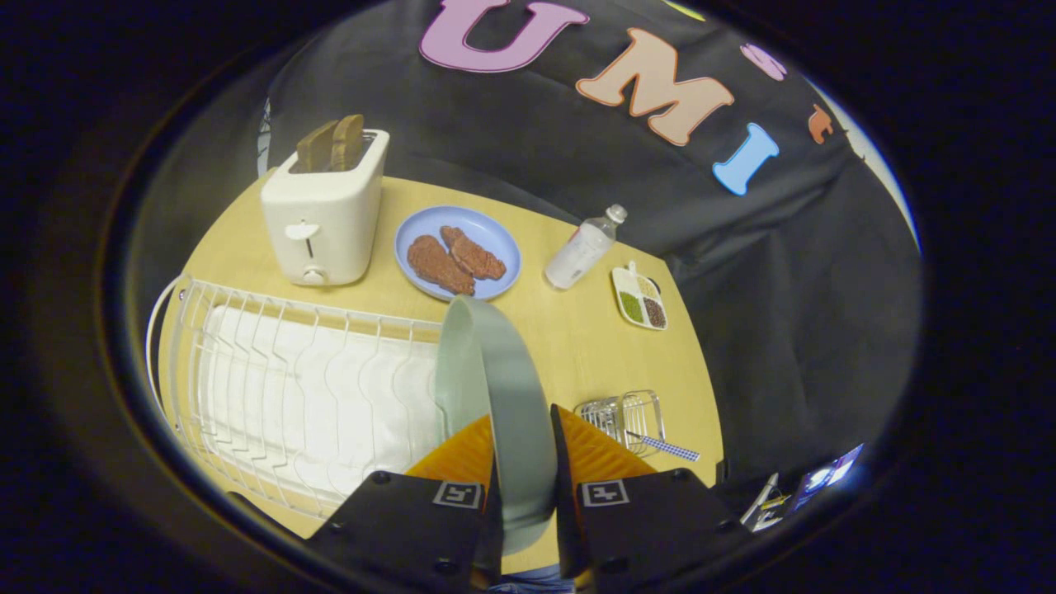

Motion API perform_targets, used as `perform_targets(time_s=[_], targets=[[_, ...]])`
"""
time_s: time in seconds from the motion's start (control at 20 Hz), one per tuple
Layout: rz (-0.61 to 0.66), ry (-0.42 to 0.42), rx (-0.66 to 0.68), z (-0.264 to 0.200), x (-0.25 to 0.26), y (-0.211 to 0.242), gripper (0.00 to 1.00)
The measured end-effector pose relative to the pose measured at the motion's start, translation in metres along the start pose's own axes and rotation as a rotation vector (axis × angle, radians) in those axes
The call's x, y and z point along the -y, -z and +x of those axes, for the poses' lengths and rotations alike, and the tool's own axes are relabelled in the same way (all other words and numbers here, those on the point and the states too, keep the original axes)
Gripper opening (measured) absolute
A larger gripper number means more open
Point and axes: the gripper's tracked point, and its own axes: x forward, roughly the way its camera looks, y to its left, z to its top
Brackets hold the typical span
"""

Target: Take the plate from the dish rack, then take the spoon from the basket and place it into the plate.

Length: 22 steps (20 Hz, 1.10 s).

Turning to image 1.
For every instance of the brown toast slice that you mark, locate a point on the brown toast slice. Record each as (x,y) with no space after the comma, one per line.
(348,140)
(316,148)

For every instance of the white divided spice dish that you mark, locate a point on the white divided spice dish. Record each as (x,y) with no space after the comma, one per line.
(638,299)

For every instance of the brown meat piece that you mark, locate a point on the brown meat piece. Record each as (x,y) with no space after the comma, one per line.
(440,266)
(474,254)

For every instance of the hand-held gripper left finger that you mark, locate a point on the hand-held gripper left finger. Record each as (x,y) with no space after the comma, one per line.
(488,528)

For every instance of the blue plate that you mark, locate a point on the blue plate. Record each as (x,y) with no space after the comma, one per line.
(487,235)

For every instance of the clear plastic bottle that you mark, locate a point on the clear plastic bottle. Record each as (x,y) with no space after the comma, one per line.
(582,250)

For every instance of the grey-green plate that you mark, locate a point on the grey-green plate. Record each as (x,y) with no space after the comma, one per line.
(510,388)

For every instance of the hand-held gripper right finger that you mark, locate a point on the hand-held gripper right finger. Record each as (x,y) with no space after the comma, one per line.
(564,495)

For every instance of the black backdrop cloth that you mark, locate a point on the black backdrop cloth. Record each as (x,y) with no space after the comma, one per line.
(577,148)

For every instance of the white toaster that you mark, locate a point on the white toaster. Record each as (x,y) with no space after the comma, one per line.
(323,216)

